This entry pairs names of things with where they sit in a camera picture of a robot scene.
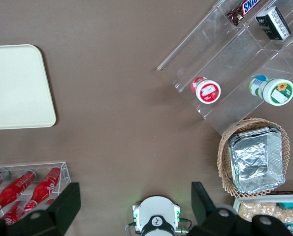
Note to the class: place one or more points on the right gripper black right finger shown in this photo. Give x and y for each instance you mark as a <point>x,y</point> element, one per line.
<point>207,214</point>

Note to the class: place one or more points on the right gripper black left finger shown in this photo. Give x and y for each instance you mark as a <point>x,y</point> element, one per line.
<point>60,209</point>

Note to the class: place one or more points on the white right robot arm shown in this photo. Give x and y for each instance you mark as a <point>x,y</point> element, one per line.
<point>156,206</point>

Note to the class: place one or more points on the white plastic snack tray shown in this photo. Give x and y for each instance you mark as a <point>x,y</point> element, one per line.
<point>236,204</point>

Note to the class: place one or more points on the light wicker basket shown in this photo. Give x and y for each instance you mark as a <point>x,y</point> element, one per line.
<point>225,157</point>

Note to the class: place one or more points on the cream rectangular serving tray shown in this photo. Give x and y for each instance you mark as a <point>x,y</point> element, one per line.
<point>18,86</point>

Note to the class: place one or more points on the clear acrylic bottle rack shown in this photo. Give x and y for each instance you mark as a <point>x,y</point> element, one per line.
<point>65,172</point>

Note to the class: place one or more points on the puffed rice snack pack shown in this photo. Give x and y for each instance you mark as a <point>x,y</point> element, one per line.
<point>248,210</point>
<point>276,209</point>

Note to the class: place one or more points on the aluminium foil container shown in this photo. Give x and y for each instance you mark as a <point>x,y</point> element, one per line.
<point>254,159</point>

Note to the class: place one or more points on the teal snack packet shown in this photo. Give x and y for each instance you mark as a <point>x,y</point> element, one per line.
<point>287,205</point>
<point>292,227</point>

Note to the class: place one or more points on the red lidded yogurt cup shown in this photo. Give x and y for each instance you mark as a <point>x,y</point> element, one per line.
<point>207,91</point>

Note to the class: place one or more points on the green lidded yogurt cup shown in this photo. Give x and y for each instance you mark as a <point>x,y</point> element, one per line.
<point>279,91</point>

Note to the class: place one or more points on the clear acrylic tiered shelf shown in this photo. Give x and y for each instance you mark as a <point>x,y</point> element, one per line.
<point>222,61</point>

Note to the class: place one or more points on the small black carton box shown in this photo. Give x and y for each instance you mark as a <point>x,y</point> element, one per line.
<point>271,23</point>

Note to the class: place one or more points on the Snickers chocolate bar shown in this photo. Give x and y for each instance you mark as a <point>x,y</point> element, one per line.
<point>249,6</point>

